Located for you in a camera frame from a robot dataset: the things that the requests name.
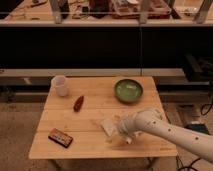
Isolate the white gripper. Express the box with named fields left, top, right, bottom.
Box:
left=116, top=115, right=136, bottom=137

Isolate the white sponge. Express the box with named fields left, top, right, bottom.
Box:
left=101, top=119, right=116, bottom=137

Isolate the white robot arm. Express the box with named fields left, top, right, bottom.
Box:
left=116, top=108, right=213, bottom=164

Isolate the green ceramic bowl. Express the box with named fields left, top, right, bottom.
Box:
left=114, top=79, right=143, bottom=103

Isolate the white plastic bottle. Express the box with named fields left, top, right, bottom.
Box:
left=125, top=131, right=142, bottom=144

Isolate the brown oblong object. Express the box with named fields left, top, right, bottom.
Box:
left=73, top=96, right=84, bottom=112

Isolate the black foot pedal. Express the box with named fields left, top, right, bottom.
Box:
left=185, top=124, right=210, bottom=135

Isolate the wooden folding table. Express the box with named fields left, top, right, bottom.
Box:
left=29, top=77, right=177, bottom=165

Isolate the orange and black box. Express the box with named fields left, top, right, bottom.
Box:
left=48, top=129, right=73, bottom=148

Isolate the long workbench shelf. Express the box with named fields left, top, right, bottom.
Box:
left=0, top=0, right=213, bottom=27

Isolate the black cable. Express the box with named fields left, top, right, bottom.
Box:
left=175, top=156, right=204, bottom=171

